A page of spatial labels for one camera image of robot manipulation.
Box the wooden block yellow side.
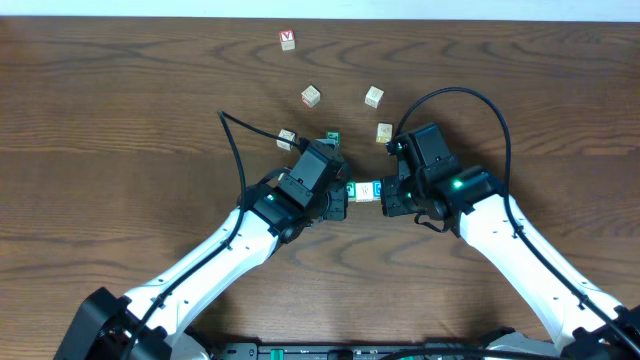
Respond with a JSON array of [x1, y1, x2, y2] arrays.
[[376, 123, 393, 144]]

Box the wooden block left middle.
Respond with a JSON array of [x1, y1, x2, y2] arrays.
[[276, 129, 296, 151]]

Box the blue E wooden block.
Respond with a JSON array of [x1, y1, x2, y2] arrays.
[[372, 180, 381, 199]]

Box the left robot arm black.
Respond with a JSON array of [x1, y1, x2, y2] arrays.
[[55, 159, 350, 359]]

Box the green F wooden block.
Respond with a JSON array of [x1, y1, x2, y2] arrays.
[[346, 182, 357, 202]]

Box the black camera cable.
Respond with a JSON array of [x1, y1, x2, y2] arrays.
[[394, 86, 640, 346], [119, 109, 309, 360]]

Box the right black camera cable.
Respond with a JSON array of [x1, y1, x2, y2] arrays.
[[394, 86, 640, 346]]

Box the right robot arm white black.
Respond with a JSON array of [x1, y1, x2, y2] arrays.
[[381, 167, 639, 359]]

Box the left black camera cable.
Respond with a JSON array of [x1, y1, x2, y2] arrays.
[[119, 109, 309, 360]]

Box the wooden block red side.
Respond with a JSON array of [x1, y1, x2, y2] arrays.
[[301, 85, 321, 108]]

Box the red V wooden block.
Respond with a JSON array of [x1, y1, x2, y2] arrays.
[[279, 29, 296, 51]]

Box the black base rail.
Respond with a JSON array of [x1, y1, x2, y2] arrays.
[[209, 342, 505, 360]]

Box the wooden block green trim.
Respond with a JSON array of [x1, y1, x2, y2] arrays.
[[355, 182, 375, 202]]

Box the plain wooden block upper right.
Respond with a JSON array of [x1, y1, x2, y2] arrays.
[[364, 86, 384, 108]]

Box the green J wooden block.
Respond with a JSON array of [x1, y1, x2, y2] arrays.
[[326, 131, 340, 145]]

